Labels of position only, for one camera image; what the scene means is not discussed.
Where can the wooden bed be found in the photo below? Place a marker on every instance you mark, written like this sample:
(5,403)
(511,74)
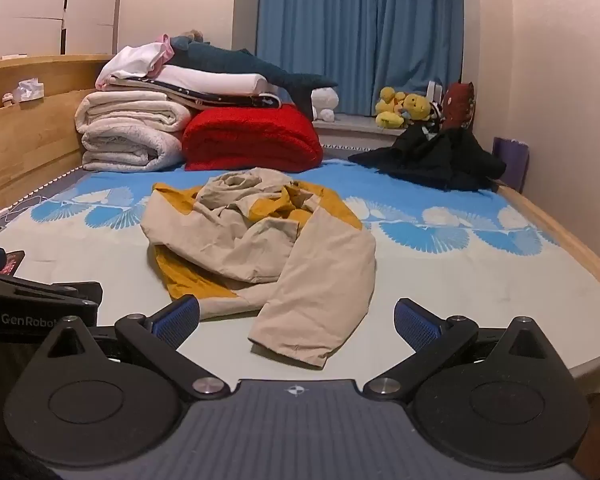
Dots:
(30,130)

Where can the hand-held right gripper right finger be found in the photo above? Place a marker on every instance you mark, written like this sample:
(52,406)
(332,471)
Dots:
(416,324)

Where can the grey-white folded blanket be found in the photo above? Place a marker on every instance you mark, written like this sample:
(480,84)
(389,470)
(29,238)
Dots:
(125,152)

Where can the small pale figurine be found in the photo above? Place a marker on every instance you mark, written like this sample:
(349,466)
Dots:
(8,99)

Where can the blue white printed bed mat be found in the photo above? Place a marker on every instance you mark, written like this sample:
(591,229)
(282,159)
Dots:
(480,270)

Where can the white wardrobe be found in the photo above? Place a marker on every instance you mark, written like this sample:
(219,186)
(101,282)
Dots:
(40,5)

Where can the cream folded blanket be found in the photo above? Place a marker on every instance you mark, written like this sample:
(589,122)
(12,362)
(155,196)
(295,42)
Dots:
(130,110)

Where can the white and pink cloth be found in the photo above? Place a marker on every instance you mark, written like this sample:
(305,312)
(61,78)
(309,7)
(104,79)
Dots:
(135,60)

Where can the dark red cushion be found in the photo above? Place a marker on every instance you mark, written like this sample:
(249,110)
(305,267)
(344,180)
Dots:
(459,105)

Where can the blue curtain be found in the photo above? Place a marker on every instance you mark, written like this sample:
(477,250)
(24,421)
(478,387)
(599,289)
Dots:
(360,35)

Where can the black clothes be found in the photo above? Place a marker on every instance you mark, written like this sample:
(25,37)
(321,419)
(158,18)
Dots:
(430,157)

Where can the beige and mustard jacket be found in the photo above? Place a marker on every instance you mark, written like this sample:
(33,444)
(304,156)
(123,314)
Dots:
(320,270)

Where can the yellow plush toy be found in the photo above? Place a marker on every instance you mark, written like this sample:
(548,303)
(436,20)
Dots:
(387,110)
(417,106)

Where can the purple box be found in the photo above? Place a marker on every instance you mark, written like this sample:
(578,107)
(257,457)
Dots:
(512,160)

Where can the red folded blanket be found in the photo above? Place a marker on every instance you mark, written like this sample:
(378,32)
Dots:
(250,137)

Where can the dark blue shark plush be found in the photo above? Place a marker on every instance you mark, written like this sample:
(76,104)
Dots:
(220,60)

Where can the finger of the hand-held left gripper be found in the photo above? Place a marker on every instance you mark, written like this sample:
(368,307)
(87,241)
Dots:
(55,292)

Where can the white and pink folded bedding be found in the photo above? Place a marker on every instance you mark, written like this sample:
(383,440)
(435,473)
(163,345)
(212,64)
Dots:
(215,99)

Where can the tissue box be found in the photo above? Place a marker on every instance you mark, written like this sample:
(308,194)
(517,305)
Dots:
(29,91)

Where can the white plush toy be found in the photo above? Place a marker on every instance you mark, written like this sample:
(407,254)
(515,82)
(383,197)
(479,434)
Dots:
(326,102)

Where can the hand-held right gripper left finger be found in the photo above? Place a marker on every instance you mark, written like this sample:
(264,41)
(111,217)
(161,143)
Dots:
(176,318)

